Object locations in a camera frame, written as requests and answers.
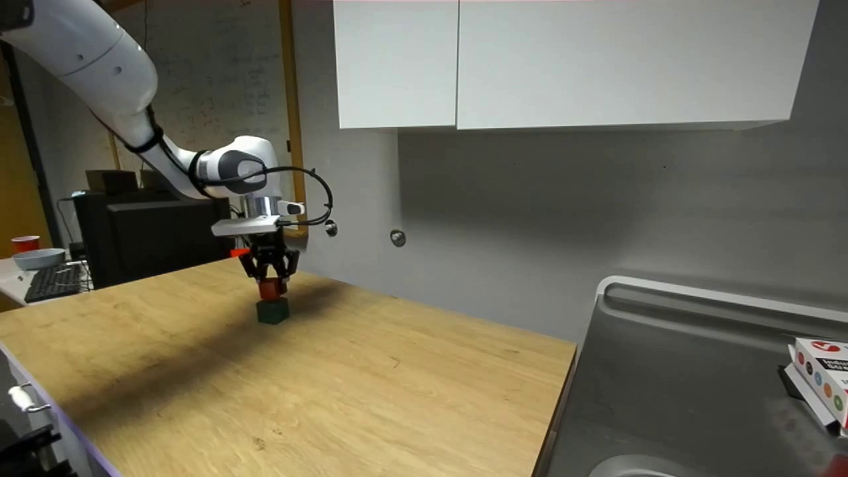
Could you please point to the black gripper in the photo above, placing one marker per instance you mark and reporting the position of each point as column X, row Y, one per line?
column 272, row 244

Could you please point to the orange block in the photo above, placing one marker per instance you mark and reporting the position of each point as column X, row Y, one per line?
column 273, row 288

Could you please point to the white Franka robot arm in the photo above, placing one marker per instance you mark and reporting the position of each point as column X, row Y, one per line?
column 96, row 62

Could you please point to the green block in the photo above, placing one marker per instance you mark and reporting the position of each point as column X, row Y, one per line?
column 273, row 311

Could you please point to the small orange object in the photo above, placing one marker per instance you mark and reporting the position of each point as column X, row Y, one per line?
column 239, row 252

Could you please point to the black computer monitor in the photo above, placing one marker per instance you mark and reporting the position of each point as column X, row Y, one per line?
column 142, row 240

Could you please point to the wood framed whiteboard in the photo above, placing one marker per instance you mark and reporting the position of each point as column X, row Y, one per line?
column 222, row 81

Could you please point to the black keyboard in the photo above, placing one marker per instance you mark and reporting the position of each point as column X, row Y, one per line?
column 55, row 281

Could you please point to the white bowl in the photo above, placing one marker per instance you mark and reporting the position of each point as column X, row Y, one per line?
column 40, row 257

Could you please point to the narrow white cabinet door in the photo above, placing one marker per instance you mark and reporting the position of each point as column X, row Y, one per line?
column 395, row 62

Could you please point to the red cup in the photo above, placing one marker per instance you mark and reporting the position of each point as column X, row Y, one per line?
column 28, row 244

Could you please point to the black clamp device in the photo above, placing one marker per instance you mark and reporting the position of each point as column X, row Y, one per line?
column 28, row 424

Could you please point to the stainless steel sink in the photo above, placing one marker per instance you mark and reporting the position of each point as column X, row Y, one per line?
column 689, row 387

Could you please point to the colourful dotted white box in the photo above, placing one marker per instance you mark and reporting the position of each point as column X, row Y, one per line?
column 826, row 375

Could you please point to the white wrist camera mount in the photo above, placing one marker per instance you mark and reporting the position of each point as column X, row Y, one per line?
column 248, row 225

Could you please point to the round metal wall fitting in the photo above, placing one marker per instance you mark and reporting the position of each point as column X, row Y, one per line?
column 332, row 229
column 399, row 236

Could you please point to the white wall cabinet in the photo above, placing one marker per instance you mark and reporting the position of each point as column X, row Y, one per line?
column 631, row 62

